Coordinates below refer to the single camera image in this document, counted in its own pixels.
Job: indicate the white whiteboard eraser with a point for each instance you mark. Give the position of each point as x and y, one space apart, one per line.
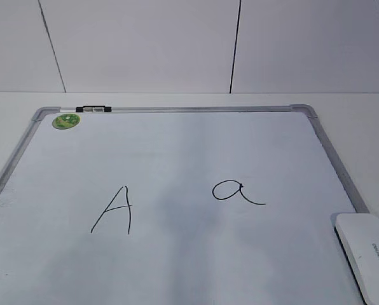
359 237

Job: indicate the round green magnet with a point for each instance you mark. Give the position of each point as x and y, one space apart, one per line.
66 121

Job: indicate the white whiteboard with grey frame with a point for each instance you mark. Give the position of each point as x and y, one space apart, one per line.
209 205

